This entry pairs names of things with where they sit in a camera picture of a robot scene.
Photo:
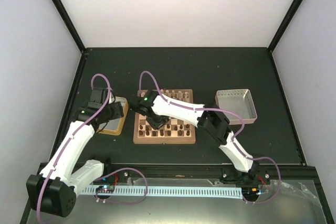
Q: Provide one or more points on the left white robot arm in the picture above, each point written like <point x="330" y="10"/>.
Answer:
<point x="55" y="189"/>

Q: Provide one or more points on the small circuit board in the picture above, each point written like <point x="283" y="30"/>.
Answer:
<point x="105" y="189"/>

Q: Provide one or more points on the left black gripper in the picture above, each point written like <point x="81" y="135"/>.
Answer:
<point x="118" y="112"/>

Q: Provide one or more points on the wooden chess board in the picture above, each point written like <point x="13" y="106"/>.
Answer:
<point x="164" y="138"/>

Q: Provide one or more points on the light blue cable duct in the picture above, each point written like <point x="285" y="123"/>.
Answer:
<point x="169" y="191"/>

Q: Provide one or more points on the row of white chess pieces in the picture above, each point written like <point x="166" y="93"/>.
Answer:
<point x="181" y="95"/>

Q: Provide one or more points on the gold rimmed metal tray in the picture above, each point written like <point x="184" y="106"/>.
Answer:
<point x="114" y="127"/>

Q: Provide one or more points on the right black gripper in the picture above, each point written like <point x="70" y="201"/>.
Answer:
<point x="156" y="125"/>

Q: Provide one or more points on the black rail base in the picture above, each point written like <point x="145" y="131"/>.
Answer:
<point x="225" y="173"/>

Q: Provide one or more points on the pink rimmed metal tray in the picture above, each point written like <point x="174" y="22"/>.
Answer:
<point x="238" y="101"/>

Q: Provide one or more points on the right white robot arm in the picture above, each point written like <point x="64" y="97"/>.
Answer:
<point x="211" y="119"/>

